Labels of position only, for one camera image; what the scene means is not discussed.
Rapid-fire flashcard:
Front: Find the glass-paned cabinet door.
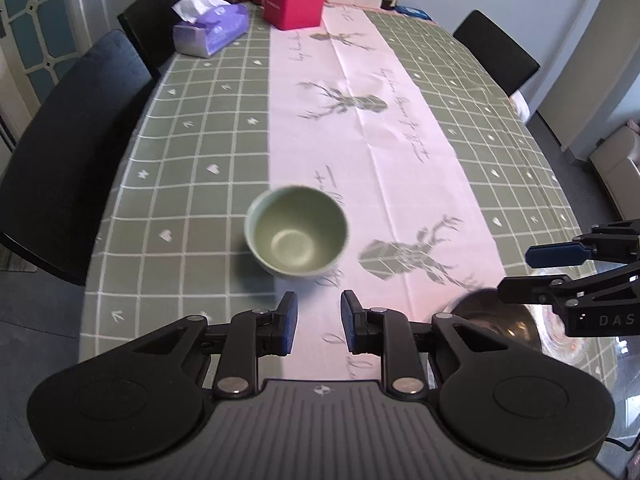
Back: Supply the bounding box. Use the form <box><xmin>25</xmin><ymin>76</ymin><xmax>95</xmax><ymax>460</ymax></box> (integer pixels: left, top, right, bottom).
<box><xmin>0</xmin><ymin>0</ymin><xmax>92</xmax><ymax>113</ymax></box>

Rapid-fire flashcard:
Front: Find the beige sofa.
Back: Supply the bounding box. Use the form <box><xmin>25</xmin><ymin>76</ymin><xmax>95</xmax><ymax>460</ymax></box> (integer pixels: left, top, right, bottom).
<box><xmin>589</xmin><ymin>119</ymin><xmax>640</xmax><ymax>222</ymax></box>

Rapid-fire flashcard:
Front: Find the purple tissue pack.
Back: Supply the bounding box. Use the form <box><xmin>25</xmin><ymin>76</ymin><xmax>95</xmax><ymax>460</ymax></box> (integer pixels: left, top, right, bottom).
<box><xmin>171</xmin><ymin>0</ymin><xmax>250</xmax><ymax>59</ymax></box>

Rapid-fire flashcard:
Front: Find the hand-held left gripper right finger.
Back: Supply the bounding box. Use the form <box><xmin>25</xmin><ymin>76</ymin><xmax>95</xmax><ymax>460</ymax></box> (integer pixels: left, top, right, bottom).
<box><xmin>340</xmin><ymin>289</ymin><xmax>506</xmax><ymax>398</ymax></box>

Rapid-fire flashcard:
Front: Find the black chair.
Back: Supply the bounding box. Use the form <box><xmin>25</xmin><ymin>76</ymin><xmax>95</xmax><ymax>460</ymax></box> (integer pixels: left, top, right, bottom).
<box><xmin>0</xmin><ymin>28</ymin><xmax>157</xmax><ymax>287</ymax></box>
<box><xmin>452</xmin><ymin>9</ymin><xmax>542</xmax><ymax>97</ymax></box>
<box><xmin>117</xmin><ymin>0</ymin><xmax>201</xmax><ymax>69</ymax></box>

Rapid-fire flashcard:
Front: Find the clear patterned glass plate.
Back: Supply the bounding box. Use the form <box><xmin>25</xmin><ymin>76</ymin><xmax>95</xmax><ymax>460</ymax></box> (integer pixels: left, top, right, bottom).
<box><xmin>539</xmin><ymin>305</ymin><xmax>621</xmax><ymax>382</ymax></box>

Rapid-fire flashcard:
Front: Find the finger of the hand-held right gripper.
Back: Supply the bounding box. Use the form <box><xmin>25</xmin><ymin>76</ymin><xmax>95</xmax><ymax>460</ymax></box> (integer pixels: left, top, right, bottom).
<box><xmin>497</xmin><ymin>265</ymin><xmax>640</xmax><ymax>312</ymax></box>
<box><xmin>524</xmin><ymin>219</ymin><xmax>640</xmax><ymax>269</ymax></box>

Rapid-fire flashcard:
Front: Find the black cable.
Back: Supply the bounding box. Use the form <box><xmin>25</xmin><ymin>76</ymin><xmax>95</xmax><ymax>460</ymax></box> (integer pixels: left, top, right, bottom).
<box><xmin>604</xmin><ymin>436</ymin><xmax>640</xmax><ymax>455</ymax></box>

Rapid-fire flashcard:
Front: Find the pink deer-print table runner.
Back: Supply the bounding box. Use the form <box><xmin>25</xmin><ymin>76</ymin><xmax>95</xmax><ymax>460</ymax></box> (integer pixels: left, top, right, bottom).
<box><xmin>267</xmin><ymin>2</ymin><xmax>502</xmax><ymax>382</ymax></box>

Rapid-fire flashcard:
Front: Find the small green ceramic bowl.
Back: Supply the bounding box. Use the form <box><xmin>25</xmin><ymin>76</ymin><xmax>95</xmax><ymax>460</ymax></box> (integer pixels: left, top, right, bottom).
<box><xmin>243</xmin><ymin>184</ymin><xmax>350</xmax><ymax>281</ymax></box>

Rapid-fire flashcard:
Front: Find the blue flat packet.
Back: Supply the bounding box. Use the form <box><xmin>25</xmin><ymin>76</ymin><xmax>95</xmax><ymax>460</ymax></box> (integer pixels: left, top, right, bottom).
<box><xmin>394</xmin><ymin>4</ymin><xmax>432</xmax><ymax>22</ymax></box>

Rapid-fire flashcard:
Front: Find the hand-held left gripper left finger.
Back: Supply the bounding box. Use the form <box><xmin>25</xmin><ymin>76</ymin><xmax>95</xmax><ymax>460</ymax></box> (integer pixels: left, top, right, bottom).
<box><xmin>129</xmin><ymin>291</ymin><xmax>299</xmax><ymax>400</ymax></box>

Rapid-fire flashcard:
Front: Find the red cube box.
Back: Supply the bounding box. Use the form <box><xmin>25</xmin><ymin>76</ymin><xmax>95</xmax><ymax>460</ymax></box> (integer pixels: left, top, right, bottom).
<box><xmin>263</xmin><ymin>0</ymin><xmax>329</xmax><ymax>31</ymax></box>

